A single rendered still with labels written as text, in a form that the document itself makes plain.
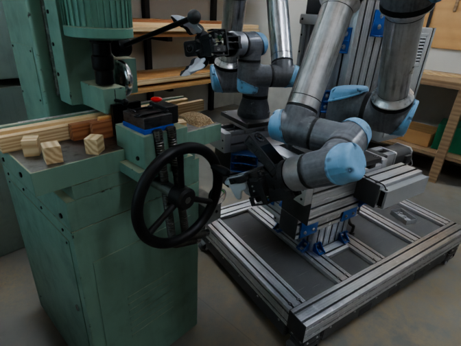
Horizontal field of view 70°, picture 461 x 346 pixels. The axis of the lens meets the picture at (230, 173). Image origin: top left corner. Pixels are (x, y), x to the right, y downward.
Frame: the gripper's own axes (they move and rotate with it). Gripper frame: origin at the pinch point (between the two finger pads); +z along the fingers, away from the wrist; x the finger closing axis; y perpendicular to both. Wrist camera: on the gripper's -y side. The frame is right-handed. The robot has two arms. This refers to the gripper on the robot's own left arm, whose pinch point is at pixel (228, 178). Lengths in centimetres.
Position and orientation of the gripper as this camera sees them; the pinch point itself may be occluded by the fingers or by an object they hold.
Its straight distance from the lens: 86.1
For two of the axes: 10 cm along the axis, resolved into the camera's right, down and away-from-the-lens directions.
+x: 6.8, -2.9, 6.7
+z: -6.6, 1.6, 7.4
